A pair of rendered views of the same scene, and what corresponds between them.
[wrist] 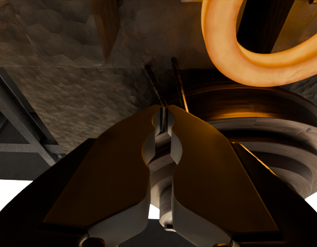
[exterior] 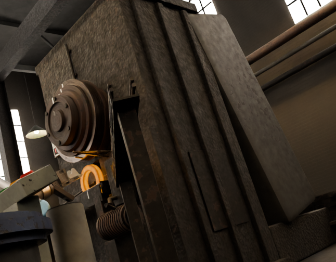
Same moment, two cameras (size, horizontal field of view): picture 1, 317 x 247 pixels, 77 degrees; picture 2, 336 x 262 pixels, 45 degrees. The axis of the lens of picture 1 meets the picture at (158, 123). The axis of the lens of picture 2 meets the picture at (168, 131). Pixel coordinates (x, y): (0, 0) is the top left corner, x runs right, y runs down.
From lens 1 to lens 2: 201 cm
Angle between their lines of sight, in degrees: 50
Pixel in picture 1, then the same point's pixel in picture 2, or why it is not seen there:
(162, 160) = (86, 133)
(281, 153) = (69, 153)
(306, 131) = (72, 160)
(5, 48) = not seen: hidden behind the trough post
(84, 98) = not seen: hidden behind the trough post
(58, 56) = (108, 161)
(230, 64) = (91, 168)
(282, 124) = (76, 160)
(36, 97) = (146, 107)
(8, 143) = not seen: outside the picture
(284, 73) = (85, 170)
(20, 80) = (150, 115)
